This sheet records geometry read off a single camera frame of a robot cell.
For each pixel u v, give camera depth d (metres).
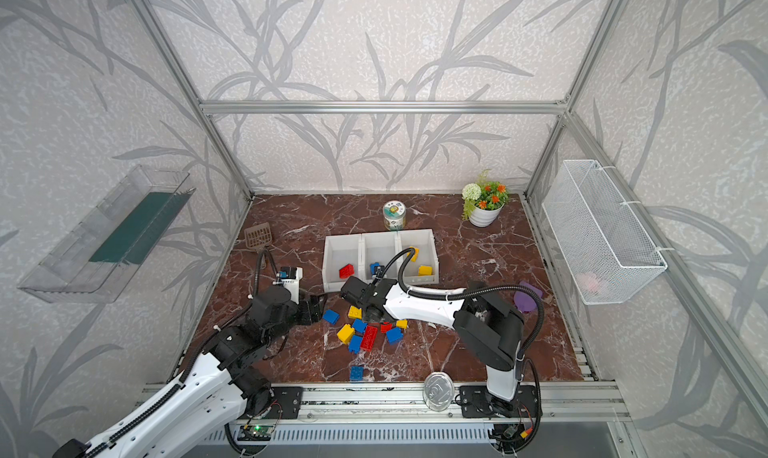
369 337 0.83
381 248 1.03
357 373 0.77
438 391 0.71
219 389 0.52
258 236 1.08
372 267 0.98
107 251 0.64
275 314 0.60
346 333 0.83
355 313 0.87
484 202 1.02
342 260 1.01
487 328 0.46
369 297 0.63
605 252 0.61
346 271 0.96
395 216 1.05
